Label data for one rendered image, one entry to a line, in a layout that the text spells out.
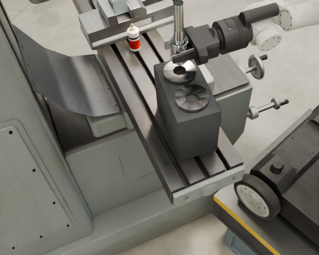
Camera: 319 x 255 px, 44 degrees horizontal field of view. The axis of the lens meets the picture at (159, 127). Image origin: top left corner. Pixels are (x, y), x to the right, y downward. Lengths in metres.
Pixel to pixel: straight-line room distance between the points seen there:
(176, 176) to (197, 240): 0.98
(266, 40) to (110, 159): 0.80
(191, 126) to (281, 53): 1.93
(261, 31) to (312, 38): 1.99
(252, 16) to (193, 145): 0.37
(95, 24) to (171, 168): 0.63
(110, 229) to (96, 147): 0.54
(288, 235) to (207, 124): 0.79
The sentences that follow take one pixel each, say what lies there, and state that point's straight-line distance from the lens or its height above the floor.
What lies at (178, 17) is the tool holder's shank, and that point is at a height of 1.35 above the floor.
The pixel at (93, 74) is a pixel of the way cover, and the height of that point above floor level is 0.89.
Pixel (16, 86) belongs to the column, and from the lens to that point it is 1.13.
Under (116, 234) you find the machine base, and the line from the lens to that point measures 1.90.
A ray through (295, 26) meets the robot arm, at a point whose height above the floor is 1.23.
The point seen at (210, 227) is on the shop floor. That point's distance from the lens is 2.09.
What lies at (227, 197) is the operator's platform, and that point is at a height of 0.40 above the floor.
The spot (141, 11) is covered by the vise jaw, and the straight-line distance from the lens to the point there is 1.47.
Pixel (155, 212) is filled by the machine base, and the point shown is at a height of 0.20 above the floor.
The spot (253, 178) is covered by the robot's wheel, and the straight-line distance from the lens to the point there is 1.55.
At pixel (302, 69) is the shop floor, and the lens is 2.81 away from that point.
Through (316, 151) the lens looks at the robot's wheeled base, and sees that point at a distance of 1.68.
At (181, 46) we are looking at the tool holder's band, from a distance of 1.00.
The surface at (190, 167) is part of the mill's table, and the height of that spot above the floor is 0.96.
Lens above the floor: 1.94
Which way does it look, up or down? 54 degrees down
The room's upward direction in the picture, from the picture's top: 5 degrees counter-clockwise
